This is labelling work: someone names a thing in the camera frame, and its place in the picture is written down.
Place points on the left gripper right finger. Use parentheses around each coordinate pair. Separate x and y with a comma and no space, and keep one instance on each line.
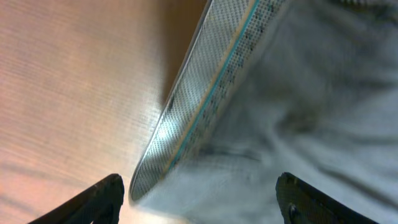
(301,203)

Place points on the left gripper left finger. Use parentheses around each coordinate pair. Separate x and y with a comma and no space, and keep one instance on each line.
(99,204)

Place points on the grey shorts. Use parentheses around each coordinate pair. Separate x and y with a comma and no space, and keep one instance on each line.
(317,99)

